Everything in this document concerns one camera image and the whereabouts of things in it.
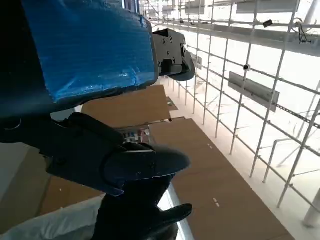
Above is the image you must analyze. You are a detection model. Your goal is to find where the black knitted gloved right hand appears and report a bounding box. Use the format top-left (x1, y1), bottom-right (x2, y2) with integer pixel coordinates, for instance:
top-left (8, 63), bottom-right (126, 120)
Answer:
top-left (92, 174), bottom-right (194, 240)

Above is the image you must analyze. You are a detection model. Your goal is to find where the bare black left hand blue tape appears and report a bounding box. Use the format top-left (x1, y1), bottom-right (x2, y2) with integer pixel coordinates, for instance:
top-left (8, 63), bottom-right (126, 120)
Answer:
top-left (0, 0), bottom-right (196, 198)

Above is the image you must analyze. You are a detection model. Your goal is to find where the brown wooden partition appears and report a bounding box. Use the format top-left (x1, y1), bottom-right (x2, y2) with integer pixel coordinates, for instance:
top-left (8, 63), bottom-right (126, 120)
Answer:
top-left (82, 84), bottom-right (172, 128)
top-left (41, 174), bottom-right (106, 216)
top-left (149, 118), bottom-right (297, 240)

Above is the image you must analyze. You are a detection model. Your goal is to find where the shelf with colourful items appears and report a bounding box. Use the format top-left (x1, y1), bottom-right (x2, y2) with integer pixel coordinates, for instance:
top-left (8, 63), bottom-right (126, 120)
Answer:
top-left (119, 126), bottom-right (151, 145)

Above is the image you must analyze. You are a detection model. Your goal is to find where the white ceiling pipe grid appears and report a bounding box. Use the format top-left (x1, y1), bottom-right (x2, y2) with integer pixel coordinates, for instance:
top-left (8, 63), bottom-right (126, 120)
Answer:
top-left (139, 0), bottom-right (320, 228)

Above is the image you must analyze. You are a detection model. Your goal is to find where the grey ceiling light panel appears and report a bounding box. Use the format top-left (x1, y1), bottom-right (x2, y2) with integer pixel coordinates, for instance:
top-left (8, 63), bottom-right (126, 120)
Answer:
top-left (228, 71), bottom-right (281, 113)

